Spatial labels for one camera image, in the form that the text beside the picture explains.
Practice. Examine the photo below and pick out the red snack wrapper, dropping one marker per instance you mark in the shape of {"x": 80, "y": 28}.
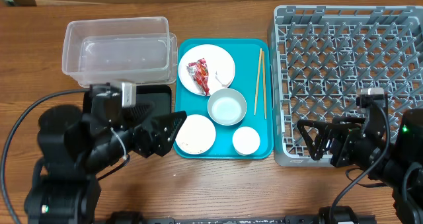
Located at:
{"x": 198, "y": 71}

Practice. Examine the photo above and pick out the crumpled white tissue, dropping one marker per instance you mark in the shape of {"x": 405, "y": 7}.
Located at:
{"x": 225, "y": 79}

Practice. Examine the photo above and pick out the black tray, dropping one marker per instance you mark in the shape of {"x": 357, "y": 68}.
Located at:
{"x": 159, "y": 95}

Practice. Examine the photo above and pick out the white plate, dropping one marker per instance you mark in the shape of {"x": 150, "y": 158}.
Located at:
{"x": 217, "y": 59}

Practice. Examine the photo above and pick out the right wooden chopstick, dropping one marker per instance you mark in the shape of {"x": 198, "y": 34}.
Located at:
{"x": 264, "y": 85}

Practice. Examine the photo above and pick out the white cup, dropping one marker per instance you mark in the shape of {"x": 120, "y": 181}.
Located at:
{"x": 246, "y": 141}

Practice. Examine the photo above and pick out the teal serving tray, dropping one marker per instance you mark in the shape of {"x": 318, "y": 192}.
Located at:
{"x": 245, "y": 53}

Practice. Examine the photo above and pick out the grey bowl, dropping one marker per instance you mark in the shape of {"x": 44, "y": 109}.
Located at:
{"x": 227, "y": 107}

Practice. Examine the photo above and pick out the left wooden chopstick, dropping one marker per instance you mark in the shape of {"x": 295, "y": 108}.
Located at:
{"x": 257, "y": 80}

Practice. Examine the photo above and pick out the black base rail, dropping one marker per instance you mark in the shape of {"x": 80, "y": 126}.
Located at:
{"x": 244, "y": 219}

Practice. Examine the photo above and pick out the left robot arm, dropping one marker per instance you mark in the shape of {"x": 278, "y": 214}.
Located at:
{"x": 64, "y": 189}

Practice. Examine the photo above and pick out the clear plastic bin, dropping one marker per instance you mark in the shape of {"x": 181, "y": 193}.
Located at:
{"x": 141, "y": 50}

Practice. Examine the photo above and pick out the grey dishwasher rack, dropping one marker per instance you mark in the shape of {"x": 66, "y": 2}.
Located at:
{"x": 321, "y": 56}

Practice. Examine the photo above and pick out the pink small bowl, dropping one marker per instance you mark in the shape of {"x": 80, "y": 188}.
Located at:
{"x": 197, "y": 135}

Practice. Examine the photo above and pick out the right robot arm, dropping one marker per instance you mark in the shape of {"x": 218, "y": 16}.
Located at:
{"x": 399, "y": 167}

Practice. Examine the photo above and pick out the wooden chopstick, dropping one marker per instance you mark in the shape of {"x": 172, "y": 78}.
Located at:
{"x": 264, "y": 85}
{"x": 257, "y": 80}

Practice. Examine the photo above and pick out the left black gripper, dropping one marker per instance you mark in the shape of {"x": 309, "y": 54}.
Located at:
{"x": 160, "y": 142}

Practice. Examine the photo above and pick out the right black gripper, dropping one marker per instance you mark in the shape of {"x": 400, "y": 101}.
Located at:
{"x": 344, "y": 129}

